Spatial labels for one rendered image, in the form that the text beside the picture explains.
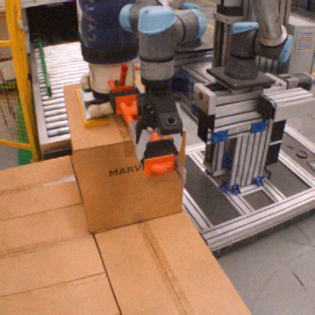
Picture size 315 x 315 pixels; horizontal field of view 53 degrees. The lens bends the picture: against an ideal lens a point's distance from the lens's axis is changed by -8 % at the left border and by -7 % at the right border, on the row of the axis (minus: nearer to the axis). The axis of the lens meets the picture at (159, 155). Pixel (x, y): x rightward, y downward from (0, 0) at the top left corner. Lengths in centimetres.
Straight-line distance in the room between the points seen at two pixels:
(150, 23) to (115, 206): 81
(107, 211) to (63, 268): 28
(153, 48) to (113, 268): 83
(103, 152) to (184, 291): 55
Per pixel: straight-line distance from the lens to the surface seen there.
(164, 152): 81
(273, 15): 122
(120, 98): 108
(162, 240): 133
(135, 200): 131
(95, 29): 122
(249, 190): 211
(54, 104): 249
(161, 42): 70
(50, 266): 131
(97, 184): 122
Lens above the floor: 155
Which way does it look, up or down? 35 degrees down
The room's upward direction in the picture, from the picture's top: straight up
